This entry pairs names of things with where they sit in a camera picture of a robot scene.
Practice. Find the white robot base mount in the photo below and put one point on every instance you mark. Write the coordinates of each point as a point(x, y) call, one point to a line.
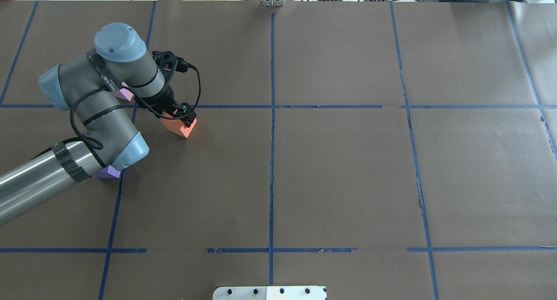
point(271, 293)

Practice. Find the pink foam cube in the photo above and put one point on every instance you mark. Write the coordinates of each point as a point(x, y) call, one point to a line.
point(123, 93)

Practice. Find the purple foam cube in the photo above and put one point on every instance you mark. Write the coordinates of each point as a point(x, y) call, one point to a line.
point(108, 173)

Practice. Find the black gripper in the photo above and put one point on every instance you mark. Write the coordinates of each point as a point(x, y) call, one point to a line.
point(163, 100)

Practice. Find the orange foam cube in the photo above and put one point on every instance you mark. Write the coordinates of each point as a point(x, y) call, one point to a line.
point(182, 127)

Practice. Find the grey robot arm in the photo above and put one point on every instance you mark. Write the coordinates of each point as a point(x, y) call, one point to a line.
point(105, 136)

